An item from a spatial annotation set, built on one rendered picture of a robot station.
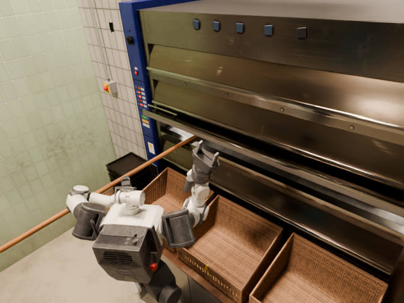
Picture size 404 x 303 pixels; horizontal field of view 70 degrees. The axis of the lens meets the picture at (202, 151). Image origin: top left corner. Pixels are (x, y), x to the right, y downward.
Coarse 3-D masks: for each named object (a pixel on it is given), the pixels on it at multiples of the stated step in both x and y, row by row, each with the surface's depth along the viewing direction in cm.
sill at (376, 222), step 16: (192, 144) 220; (224, 160) 202; (240, 160) 198; (256, 176) 188; (272, 176) 181; (304, 192) 166; (320, 192) 165; (336, 208) 156; (352, 208) 153; (368, 224) 147; (384, 224) 143
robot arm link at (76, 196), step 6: (78, 186) 156; (84, 186) 158; (72, 192) 148; (78, 192) 149; (84, 192) 153; (72, 198) 145; (78, 198) 143; (84, 198) 145; (72, 204) 140; (72, 210) 138
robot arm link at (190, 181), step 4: (188, 172) 134; (188, 176) 127; (192, 176) 126; (188, 180) 126; (192, 180) 126; (196, 180) 125; (208, 180) 127; (188, 184) 128; (192, 184) 132; (196, 184) 129; (200, 184) 127; (204, 184) 130; (208, 184) 132; (184, 188) 132; (188, 188) 130; (196, 188) 130
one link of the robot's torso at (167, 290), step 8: (160, 264) 142; (160, 272) 139; (168, 272) 141; (152, 280) 136; (160, 280) 138; (168, 280) 140; (152, 288) 135; (160, 288) 136; (168, 288) 137; (176, 288) 137; (152, 296) 138; (160, 296) 136; (168, 296) 134; (176, 296) 139
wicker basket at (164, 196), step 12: (168, 168) 253; (156, 180) 248; (168, 180) 256; (180, 180) 246; (144, 192) 243; (156, 192) 254; (168, 192) 260; (156, 204) 252; (168, 204) 252; (180, 204) 250
